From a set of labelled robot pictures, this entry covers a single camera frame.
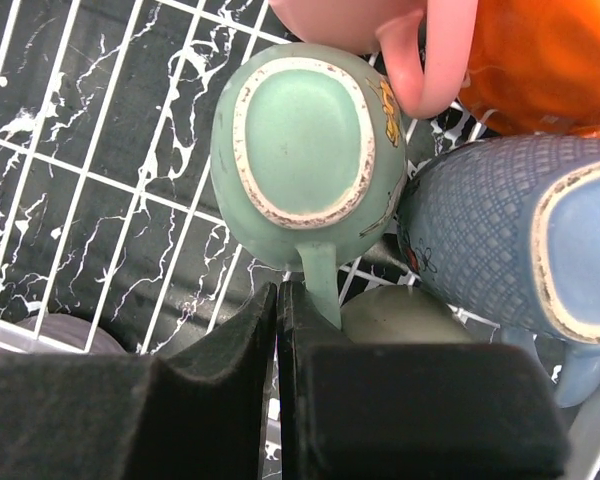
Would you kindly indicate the grey-blue printed mug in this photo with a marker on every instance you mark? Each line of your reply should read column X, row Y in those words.
column 508, row 228

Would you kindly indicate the orange mug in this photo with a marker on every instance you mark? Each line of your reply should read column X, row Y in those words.
column 534, row 67

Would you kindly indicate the pink mug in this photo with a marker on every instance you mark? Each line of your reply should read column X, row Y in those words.
column 425, row 44

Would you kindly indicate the lavender wide mug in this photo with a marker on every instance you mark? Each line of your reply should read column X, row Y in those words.
column 74, row 331

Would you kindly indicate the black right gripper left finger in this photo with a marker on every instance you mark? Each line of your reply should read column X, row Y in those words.
column 200, row 414

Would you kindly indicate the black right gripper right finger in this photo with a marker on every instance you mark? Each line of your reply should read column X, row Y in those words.
column 417, row 411

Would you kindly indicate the olive grey small cup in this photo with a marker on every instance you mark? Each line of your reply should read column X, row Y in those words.
column 400, row 314

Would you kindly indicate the teal green cup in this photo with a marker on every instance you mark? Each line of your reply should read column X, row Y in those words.
column 307, row 161

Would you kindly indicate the white wire dish rack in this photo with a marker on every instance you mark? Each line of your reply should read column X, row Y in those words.
column 107, row 206

